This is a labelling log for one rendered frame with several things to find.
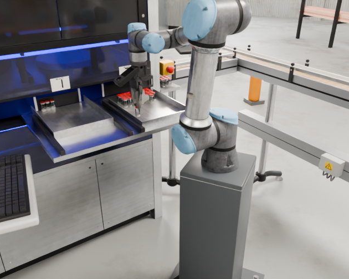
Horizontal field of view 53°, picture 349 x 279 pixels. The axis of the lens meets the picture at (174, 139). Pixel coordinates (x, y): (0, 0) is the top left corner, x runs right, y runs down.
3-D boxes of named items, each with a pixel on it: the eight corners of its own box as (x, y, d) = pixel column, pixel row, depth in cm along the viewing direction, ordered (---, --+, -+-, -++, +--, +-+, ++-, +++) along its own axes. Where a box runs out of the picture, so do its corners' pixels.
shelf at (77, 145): (21, 119, 163) (21, 115, 162) (150, 90, 198) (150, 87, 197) (54, 163, 128) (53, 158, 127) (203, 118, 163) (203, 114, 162)
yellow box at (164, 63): (156, 73, 194) (155, 60, 191) (167, 71, 198) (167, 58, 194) (163, 76, 188) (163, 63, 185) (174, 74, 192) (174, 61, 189)
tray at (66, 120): (32, 112, 164) (30, 106, 163) (84, 101, 177) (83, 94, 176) (55, 140, 139) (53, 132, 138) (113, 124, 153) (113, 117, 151)
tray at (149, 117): (108, 104, 173) (108, 98, 172) (153, 94, 186) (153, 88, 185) (142, 129, 148) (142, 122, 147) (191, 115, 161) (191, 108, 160)
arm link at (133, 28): (133, 26, 136) (123, 22, 142) (134, 54, 141) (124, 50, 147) (150, 24, 140) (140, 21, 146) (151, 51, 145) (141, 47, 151)
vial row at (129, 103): (122, 107, 170) (122, 98, 168) (154, 99, 179) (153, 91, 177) (124, 108, 168) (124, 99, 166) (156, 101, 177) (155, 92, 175)
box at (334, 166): (317, 168, 200) (321, 154, 196) (323, 165, 202) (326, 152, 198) (337, 177, 191) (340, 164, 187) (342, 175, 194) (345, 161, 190)
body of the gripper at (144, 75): (153, 88, 153) (153, 61, 148) (136, 92, 149) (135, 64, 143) (144, 83, 159) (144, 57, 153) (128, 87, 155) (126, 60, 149)
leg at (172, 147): (163, 184, 252) (162, 82, 217) (174, 180, 257) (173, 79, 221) (170, 190, 246) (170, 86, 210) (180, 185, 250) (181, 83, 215)
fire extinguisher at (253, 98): (245, 97, 429) (250, 52, 404) (266, 100, 421) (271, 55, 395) (241, 104, 410) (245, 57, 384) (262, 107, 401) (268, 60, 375)
